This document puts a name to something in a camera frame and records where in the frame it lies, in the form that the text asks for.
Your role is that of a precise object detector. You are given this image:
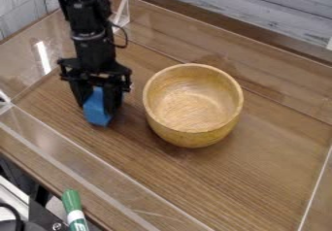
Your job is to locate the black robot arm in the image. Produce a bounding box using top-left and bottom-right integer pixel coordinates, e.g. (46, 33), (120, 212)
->
(58, 0), (133, 115)

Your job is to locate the clear acrylic corner bracket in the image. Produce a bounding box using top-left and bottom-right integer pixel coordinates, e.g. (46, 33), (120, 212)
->
(109, 0), (132, 32)

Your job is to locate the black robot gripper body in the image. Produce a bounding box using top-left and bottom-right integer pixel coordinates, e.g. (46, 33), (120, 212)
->
(57, 32), (134, 93)

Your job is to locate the black cable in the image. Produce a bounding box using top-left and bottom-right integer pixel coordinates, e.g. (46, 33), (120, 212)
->
(0, 202), (25, 231)

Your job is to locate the clear acrylic tray wall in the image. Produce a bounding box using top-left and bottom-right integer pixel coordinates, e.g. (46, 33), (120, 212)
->
(0, 104), (213, 231)

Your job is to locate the green white marker pen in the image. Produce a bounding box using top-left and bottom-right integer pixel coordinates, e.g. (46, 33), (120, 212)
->
(62, 189), (90, 231)

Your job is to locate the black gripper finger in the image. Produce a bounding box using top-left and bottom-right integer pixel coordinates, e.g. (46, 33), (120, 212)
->
(70, 81), (94, 106)
(104, 84), (124, 116)

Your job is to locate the blue rectangular block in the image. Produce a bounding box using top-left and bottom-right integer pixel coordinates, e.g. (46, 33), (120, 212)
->
(84, 87), (113, 127)

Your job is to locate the brown wooden bowl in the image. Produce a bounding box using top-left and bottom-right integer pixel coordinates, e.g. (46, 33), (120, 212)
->
(144, 63), (244, 149)

